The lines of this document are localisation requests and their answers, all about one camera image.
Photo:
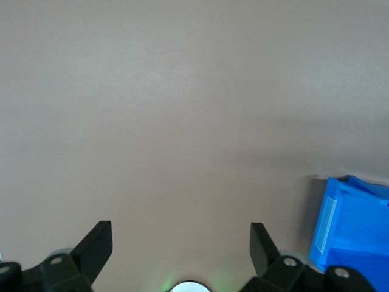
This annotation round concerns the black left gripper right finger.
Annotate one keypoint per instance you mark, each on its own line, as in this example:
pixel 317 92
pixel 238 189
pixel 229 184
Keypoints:
pixel 273 270

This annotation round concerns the brown table mat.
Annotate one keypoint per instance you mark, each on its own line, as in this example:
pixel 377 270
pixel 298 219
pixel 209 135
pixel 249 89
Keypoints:
pixel 182 121

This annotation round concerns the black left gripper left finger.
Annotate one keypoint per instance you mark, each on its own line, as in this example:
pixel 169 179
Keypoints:
pixel 82 261

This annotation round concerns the blue plastic storage bin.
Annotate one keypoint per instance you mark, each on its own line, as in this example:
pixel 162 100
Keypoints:
pixel 358 228

